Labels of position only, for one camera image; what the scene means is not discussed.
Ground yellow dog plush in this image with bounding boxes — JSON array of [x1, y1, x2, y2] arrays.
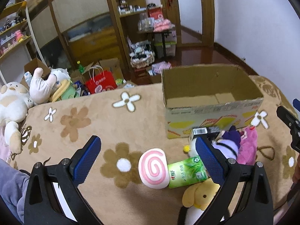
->
[[182, 178, 220, 211]]

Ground purple white plush doll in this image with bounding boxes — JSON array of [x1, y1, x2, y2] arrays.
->
[[183, 125, 241, 160]]

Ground green tissue pack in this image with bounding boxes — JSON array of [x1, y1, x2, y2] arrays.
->
[[168, 156, 209, 188]]

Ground black barcode box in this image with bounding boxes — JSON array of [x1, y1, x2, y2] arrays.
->
[[189, 127, 220, 143]]

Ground pink swirl roll plush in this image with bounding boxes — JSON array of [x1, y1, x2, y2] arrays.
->
[[138, 148, 170, 189]]

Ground person leg grey trousers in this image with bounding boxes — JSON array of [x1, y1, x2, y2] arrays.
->
[[0, 160, 29, 224]]

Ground black white plush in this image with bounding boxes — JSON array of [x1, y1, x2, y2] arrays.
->
[[177, 206, 229, 225]]

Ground open cardboard box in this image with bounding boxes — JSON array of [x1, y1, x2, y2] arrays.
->
[[162, 64, 263, 139]]

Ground large cream cat plush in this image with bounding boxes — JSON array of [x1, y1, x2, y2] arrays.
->
[[1, 82, 34, 154]]

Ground white pink bunny plush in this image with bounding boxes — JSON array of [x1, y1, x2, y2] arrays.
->
[[24, 67, 57, 105]]

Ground green yellow plush toy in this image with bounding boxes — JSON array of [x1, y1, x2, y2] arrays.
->
[[49, 79, 79, 102]]

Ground beige flower blanket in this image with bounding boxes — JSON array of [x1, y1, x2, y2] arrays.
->
[[10, 76, 297, 224]]

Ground clear plastic storage bin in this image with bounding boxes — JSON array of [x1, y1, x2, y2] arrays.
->
[[154, 42, 176, 59]]

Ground red paper shopping bag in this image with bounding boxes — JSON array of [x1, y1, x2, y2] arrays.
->
[[85, 65, 117, 94]]

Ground brown cardboard box on floor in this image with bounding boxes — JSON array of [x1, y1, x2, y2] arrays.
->
[[20, 58, 51, 89]]

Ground green plastic bottle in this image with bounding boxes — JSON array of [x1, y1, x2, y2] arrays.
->
[[77, 60, 85, 74]]

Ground small black side table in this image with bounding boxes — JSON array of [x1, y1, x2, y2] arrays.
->
[[138, 29, 177, 59]]

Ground pink folded clothes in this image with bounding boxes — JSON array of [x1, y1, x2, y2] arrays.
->
[[154, 19, 175, 33]]

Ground basket of plush toys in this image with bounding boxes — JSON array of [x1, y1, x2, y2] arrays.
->
[[127, 37, 155, 69]]

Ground wooden door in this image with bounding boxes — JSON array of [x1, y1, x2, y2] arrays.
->
[[161, 0, 182, 47]]

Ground wooden wardrobe cabinet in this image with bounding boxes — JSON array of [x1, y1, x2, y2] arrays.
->
[[18, 0, 149, 80]]

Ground wall shelf with figurines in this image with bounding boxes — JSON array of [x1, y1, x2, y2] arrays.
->
[[1, 1, 32, 62]]

